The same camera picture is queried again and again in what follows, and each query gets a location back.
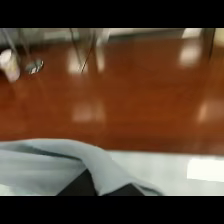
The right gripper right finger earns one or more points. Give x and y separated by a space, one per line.
126 191

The pale blue-grey shirt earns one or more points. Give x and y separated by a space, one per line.
50 166

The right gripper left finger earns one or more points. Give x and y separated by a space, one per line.
80 186

